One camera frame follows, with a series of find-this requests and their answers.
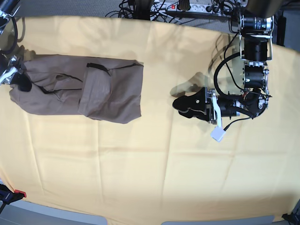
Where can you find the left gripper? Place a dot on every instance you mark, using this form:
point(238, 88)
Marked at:
point(194, 106)

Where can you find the brown T-shirt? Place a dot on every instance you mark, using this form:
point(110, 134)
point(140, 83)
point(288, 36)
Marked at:
point(97, 88)

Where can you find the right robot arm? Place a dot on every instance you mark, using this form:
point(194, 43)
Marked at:
point(8, 9)

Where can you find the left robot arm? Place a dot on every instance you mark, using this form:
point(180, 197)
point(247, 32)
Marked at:
point(255, 27)

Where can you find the yellow table cloth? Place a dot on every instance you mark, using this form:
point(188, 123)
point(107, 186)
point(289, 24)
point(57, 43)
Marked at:
point(160, 167)

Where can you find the white power strip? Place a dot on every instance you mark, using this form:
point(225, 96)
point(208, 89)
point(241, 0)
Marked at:
point(195, 10)

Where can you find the red black clamp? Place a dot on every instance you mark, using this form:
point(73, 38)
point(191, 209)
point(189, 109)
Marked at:
point(7, 196)

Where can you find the black corner clamp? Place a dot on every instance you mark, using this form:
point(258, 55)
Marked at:
point(292, 219)

